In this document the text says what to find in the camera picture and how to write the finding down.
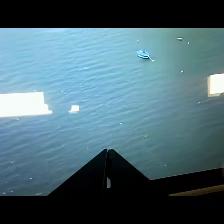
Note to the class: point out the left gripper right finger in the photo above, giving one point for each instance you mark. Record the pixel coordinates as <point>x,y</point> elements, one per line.
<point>128,178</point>

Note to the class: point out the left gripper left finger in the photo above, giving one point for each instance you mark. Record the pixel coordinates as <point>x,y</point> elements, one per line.
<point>90,178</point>

